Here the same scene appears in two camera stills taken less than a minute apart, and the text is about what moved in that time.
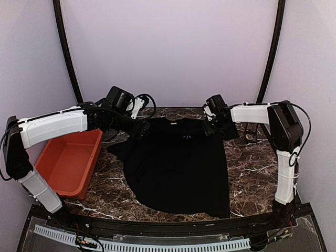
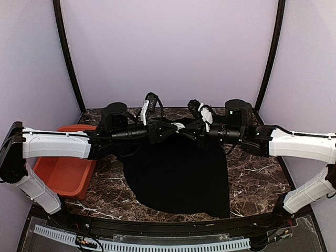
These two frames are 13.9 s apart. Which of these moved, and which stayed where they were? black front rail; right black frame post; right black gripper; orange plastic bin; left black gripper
Moved: left black gripper; right black gripper
Stayed: black front rail; orange plastic bin; right black frame post
